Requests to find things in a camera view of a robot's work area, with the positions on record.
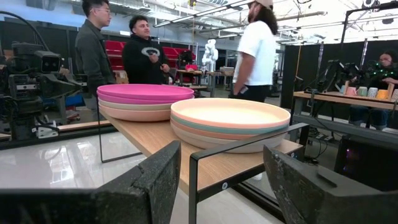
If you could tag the yellow cup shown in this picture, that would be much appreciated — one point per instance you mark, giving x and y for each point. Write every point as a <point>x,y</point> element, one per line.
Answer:
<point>382,94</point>

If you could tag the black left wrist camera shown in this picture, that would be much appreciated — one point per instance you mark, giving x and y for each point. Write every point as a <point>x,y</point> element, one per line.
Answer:
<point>48,62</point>

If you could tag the beige plate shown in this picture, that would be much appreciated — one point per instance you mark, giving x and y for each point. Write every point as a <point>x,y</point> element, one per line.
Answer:
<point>133,106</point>

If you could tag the magenta plate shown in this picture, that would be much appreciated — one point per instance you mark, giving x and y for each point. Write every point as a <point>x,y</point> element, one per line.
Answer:
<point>143,90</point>
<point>124,100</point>

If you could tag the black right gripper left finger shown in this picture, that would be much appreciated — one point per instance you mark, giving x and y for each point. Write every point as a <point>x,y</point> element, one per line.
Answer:
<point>124,202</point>

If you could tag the white humanoid robot figure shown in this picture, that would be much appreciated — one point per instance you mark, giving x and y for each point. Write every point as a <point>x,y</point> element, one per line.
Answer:
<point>210,54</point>

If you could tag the black metal frame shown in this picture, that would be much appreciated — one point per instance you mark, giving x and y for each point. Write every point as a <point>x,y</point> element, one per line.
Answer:
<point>258,199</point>

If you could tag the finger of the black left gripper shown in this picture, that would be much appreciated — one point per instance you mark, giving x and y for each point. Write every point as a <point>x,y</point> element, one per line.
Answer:
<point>59,85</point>

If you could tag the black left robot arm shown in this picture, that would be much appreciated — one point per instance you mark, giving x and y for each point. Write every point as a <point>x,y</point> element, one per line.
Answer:
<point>18,116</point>

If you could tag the person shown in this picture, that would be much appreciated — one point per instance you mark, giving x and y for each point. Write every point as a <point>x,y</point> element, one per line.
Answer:
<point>141,59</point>
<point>256,53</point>
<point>91,53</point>
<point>384,71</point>

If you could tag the wooden shelf with black frame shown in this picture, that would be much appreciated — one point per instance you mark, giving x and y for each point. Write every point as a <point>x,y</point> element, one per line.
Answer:
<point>161,137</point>

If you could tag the black partition panel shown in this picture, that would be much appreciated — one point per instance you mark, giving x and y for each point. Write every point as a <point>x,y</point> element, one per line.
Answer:
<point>308,62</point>

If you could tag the light peach plate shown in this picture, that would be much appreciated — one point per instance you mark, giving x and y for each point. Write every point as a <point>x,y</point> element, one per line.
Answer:
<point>230,113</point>

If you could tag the pink cup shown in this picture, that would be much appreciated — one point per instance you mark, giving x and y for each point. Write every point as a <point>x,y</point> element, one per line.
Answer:
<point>351,91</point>

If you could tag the black robot arm on workbench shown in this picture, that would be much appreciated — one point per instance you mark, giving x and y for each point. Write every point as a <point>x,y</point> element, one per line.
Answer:
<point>342,73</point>

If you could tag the grey-beige plate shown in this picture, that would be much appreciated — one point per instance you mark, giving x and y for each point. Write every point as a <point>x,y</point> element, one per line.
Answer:
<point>217,144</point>

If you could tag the terracotta orange plate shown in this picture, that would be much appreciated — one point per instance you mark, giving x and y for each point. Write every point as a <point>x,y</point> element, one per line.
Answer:
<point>217,135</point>

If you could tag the black computer tower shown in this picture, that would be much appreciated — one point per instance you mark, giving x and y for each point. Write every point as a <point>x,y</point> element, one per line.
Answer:
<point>367,158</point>

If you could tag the teal plate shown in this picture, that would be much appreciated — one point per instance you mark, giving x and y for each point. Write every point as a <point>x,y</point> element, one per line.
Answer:
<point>236,130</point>

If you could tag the green cup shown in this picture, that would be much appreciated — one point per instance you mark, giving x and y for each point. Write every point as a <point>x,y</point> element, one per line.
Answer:
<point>362,91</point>

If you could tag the wooden workbench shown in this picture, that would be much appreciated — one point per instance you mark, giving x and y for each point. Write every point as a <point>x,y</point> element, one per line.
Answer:
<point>339,101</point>

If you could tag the white patterned cup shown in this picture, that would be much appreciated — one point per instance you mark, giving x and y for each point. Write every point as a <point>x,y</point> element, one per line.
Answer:
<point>372,92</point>

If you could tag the salmon pink plate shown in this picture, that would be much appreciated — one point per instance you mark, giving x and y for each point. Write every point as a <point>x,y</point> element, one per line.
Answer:
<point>133,115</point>

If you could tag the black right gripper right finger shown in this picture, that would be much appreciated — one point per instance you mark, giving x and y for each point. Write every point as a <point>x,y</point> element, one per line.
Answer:
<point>326,199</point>

